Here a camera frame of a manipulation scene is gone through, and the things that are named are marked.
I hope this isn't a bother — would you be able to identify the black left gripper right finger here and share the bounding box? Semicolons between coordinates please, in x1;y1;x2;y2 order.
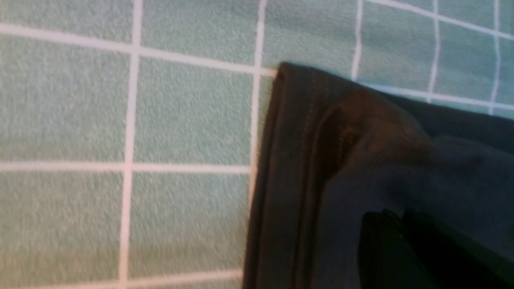
403;209;514;289

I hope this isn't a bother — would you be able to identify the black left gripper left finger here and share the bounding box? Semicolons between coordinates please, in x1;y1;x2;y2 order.
357;210;438;289

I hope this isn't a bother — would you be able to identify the dark gray long-sleeve top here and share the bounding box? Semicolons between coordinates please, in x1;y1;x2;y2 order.
242;62;514;289

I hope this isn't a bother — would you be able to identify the green checkered tablecloth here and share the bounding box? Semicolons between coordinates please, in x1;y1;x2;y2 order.
1;0;513;289

